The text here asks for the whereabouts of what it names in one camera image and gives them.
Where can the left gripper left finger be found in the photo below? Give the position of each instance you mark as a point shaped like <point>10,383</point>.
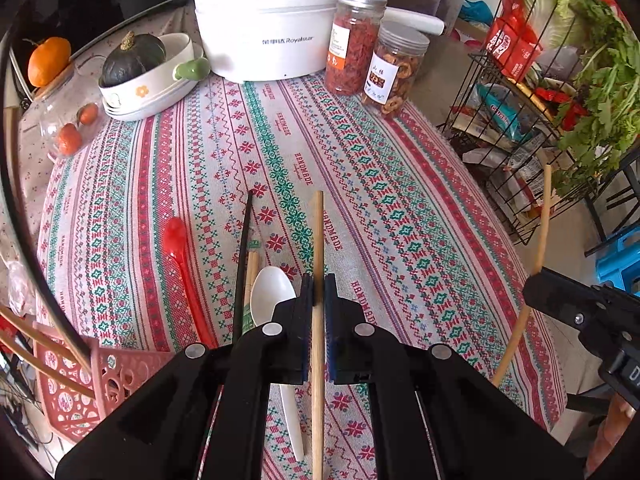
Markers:
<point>202,415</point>

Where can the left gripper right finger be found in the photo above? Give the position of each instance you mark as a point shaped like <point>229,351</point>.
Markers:
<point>433,415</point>

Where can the pink plastic utensil basket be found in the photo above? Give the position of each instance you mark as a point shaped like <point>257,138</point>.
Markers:
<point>76,399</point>

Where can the white plastic spoon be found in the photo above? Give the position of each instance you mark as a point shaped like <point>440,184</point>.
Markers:
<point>270,288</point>

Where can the red plastic spoon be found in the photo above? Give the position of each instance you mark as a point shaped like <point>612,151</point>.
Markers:
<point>174,245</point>

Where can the black chopstick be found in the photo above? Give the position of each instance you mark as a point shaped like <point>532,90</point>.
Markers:
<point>21,227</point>
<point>240,273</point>

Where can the bamboo chopsticks pair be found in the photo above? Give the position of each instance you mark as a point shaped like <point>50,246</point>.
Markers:
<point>252,269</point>

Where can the person right hand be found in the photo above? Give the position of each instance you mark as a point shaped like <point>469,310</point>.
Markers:
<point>620,415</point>

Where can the patterned striped tablecloth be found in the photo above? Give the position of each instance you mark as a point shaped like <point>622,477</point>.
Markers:
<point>408,233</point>

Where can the floral side table cloth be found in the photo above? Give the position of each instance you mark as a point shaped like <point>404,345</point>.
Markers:
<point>34,164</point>

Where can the green leafy vegetables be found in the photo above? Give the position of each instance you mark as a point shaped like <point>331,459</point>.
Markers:
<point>601,123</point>

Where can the short jar dried slices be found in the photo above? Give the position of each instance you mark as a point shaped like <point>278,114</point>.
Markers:
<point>396,60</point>

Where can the glass jar with tomatoes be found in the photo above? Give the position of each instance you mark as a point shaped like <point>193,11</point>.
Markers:
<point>70,112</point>

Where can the dark green squash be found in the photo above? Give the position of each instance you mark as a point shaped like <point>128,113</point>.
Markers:
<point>136,55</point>

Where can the tall jar red dried fruit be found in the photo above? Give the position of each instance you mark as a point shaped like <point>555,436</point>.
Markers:
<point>352,40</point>

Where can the orange tangerine on jar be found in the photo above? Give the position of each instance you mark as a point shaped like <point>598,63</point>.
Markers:
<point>47,60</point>

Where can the white electric cooking pot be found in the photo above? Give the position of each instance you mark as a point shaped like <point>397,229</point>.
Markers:
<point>265,40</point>

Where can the black wire storage rack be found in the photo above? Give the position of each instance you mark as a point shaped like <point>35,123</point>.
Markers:
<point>503,122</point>

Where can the white ceramic bowl green handle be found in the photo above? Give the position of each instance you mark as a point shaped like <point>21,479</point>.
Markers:
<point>163,86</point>

